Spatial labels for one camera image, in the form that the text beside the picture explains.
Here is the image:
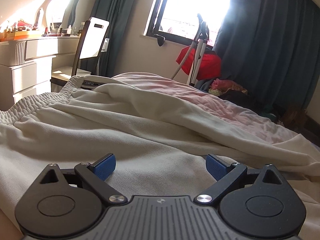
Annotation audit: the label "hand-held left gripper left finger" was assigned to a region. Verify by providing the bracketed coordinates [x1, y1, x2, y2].
[39, 153, 129, 206]

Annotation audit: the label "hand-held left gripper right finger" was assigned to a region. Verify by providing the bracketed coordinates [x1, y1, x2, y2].
[195, 154, 287, 206]

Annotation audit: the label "cream pants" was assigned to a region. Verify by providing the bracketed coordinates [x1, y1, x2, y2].
[0, 75, 320, 232]

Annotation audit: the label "black clothes pile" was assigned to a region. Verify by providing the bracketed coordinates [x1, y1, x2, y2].
[217, 89, 286, 121]

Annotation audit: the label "pink clothes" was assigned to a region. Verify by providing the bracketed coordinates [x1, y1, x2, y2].
[209, 78, 248, 96]

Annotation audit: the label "pastel bed blanket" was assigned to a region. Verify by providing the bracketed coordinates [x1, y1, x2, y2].
[111, 72, 320, 157]

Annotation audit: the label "green garment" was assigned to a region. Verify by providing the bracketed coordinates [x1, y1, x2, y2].
[264, 106, 277, 122]

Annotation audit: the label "red cloth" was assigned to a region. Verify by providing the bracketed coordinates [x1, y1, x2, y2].
[175, 45, 223, 78]

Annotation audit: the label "standing garment steamer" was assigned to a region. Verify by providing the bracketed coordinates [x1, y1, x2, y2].
[170, 13, 211, 86]

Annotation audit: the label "white backed chair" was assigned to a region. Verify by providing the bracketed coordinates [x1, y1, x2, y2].
[49, 17, 110, 93]

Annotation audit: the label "white dressing table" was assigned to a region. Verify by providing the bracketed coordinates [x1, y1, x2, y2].
[0, 35, 82, 112]

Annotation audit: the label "wide blue curtain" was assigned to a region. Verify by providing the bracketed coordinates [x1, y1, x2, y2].
[212, 0, 320, 114]

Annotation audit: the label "black steamer head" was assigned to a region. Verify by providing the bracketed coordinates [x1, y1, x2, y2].
[153, 33, 166, 47]

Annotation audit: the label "narrow blue curtain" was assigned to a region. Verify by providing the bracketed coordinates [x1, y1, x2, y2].
[89, 0, 167, 78]

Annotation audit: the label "group of cosmetics bottles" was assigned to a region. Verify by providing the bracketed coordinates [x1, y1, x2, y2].
[0, 7, 87, 42]

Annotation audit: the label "curved vanity mirror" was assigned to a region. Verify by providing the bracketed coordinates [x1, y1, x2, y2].
[41, 0, 80, 30]

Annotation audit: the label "black framed window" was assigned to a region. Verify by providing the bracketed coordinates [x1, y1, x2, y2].
[143, 0, 233, 51]

